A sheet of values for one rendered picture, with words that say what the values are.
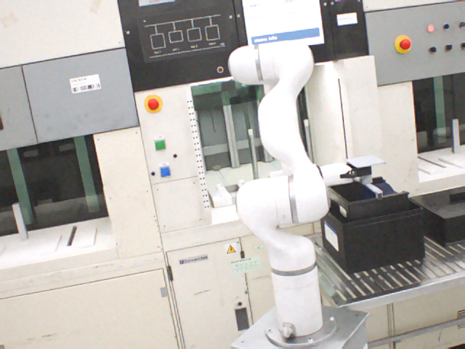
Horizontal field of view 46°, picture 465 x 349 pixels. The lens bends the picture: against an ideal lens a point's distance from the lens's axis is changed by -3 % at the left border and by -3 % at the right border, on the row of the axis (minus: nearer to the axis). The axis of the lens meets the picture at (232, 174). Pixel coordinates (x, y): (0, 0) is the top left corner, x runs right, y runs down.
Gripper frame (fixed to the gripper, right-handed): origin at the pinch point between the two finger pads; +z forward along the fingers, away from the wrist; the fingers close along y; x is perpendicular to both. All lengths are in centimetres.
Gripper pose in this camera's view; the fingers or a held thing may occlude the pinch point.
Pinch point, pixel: (362, 168)
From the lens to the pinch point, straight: 187.9
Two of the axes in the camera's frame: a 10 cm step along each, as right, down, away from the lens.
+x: -1.5, -9.6, -2.4
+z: 9.8, -1.7, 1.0
